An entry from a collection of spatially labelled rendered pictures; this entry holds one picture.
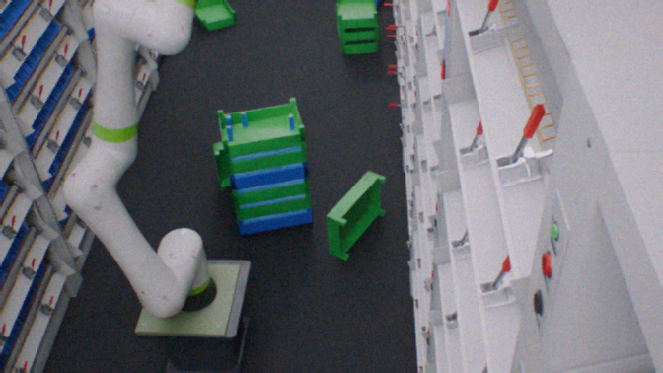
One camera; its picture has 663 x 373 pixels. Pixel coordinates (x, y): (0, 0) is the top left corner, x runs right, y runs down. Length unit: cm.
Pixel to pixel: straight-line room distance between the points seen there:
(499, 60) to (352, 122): 252
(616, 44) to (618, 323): 19
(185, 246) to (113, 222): 32
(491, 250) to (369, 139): 240
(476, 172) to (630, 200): 71
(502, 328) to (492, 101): 27
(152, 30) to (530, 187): 110
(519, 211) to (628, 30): 27
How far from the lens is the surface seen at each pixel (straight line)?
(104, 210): 189
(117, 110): 187
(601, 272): 48
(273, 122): 279
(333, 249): 277
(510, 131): 83
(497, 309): 90
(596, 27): 53
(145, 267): 200
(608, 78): 47
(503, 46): 97
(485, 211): 102
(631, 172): 40
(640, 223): 37
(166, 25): 166
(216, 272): 240
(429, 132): 182
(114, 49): 176
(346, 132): 338
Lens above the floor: 203
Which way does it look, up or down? 41 degrees down
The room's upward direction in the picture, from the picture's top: 4 degrees counter-clockwise
